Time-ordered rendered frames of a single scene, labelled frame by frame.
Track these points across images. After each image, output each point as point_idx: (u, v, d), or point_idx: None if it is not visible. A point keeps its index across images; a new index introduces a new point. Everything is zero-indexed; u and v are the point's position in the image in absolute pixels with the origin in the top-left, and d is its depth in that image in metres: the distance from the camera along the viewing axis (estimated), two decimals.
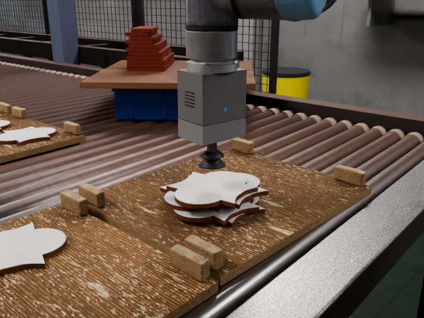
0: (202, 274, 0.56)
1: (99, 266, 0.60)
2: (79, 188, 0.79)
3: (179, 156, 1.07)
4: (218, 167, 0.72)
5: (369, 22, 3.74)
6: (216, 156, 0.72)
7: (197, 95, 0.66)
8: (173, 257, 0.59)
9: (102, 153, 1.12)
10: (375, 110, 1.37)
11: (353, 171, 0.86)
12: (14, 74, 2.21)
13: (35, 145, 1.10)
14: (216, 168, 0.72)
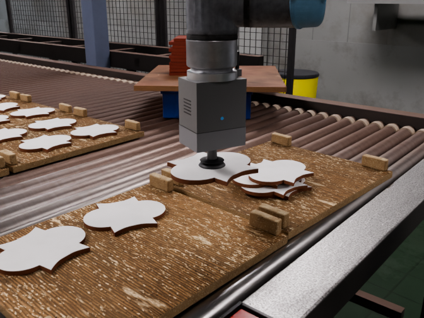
0: (276, 229, 0.77)
1: (196, 226, 0.81)
2: (162, 171, 1.00)
3: (228, 148, 1.27)
4: (216, 168, 0.72)
5: (375, 26, 3.95)
6: (214, 156, 0.72)
7: (192, 103, 0.67)
8: (253, 218, 0.80)
9: (161, 146, 1.33)
10: (388, 110, 1.58)
11: (378, 159, 1.06)
12: (54, 77, 2.42)
13: (105, 139, 1.30)
14: (214, 168, 0.72)
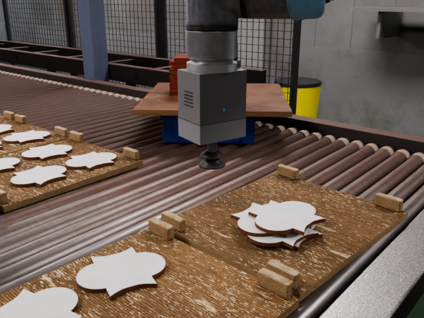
0: (287, 293, 0.70)
1: (199, 286, 0.74)
2: (162, 215, 0.93)
3: (231, 181, 1.21)
4: (217, 167, 0.72)
5: (378, 35, 3.88)
6: (216, 156, 0.72)
7: (195, 95, 0.66)
8: (261, 278, 0.73)
9: (161, 176, 1.26)
10: (398, 134, 1.51)
11: (392, 199, 1.00)
12: (51, 92, 2.35)
13: (103, 170, 1.24)
14: (215, 168, 0.72)
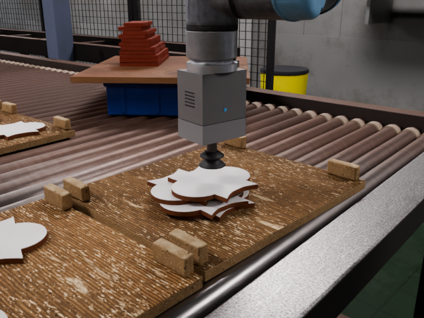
0: (185, 269, 0.54)
1: (79, 261, 0.58)
2: (64, 182, 0.77)
3: (170, 151, 1.04)
4: (218, 167, 0.72)
5: (368, 19, 3.72)
6: (216, 156, 0.72)
7: (197, 95, 0.66)
8: (156, 251, 0.57)
9: (92, 147, 1.10)
10: (371, 105, 1.35)
11: (346, 164, 0.83)
12: (8, 71, 2.19)
13: (23, 139, 1.07)
14: (216, 168, 0.72)
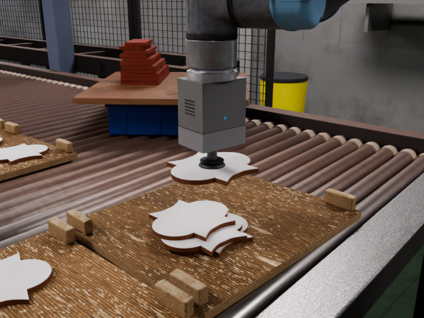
0: (185, 312, 0.56)
1: (83, 302, 0.60)
2: (67, 215, 0.79)
3: (171, 176, 1.06)
4: (218, 167, 0.72)
5: (366, 28, 3.74)
6: (216, 156, 0.72)
7: (197, 103, 0.66)
8: (158, 293, 0.59)
9: (94, 171, 1.12)
10: (368, 125, 1.37)
11: (343, 195, 0.85)
12: (10, 84, 2.21)
13: (26, 164, 1.09)
14: (216, 168, 0.72)
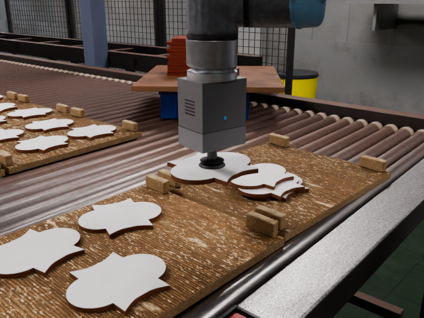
0: (273, 231, 0.76)
1: (192, 228, 0.80)
2: (158, 173, 0.99)
3: (226, 149, 1.27)
4: (218, 167, 0.72)
5: (374, 26, 3.94)
6: (216, 156, 0.72)
7: (197, 103, 0.66)
8: (249, 220, 0.79)
9: (158, 146, 1.32)
10: (387, 110, 1.57)
11: (376, 159, 1.06)
12: (52, 77, 2.41)
13: (103, 140, 1.30)
14: (216, 168, 0.72)
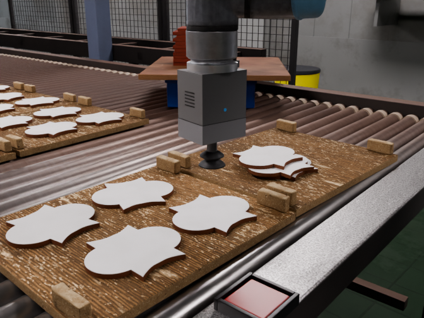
0: (284, 207, 0.77)
1: None
2: (169, 154, 1.00)
3: None
4: (218, 167, 0.72)
5: (376, 22, 3.95)
6: (216, 156, 0.72)
7: (197, 95, 0.66)
8: (261, 196, 0.80)
9: (166, 132, 1.33)
10: (392, 99, 1.58)
11: (383, 142, 1.07)
12: (57, 70, 2.42)
13: (111, 125, 1.31)
14: (216, 168, 0.72)
